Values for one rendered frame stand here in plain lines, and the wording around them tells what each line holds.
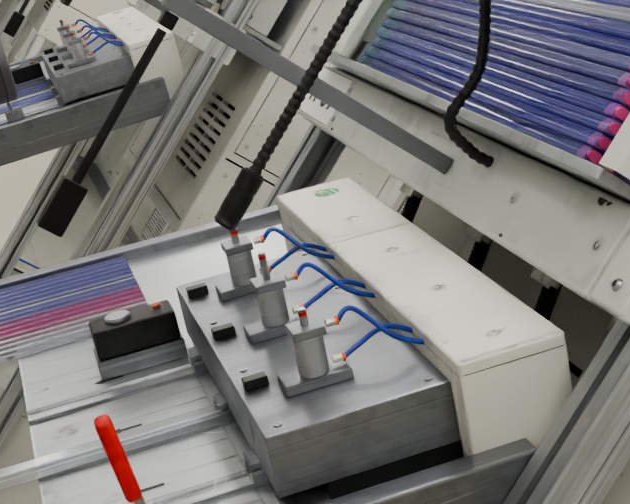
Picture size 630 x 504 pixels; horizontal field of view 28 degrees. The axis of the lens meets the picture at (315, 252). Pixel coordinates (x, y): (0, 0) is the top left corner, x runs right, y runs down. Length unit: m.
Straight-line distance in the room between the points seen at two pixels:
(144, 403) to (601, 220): 0.43
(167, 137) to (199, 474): 1.30
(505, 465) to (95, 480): 0.31
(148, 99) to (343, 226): 1.09
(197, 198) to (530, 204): 1.36
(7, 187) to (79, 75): 3.34
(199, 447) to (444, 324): 0.22
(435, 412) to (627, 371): 0.14
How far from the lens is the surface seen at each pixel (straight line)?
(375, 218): 1.16
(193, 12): 1.00
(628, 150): 0.81
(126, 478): 0.83
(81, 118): 2.20
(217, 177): 2.25
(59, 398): 1.14
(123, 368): 1.14
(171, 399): 1.08
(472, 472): 0.86
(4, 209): 5.57
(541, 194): 0.95
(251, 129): 2.25
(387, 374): 0.89
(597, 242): 0.86
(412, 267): 1.02
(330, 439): 0.86
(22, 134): 2.19
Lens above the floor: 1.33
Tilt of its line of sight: 6 degrees down
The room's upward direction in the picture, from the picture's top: 31 degrees clockwise
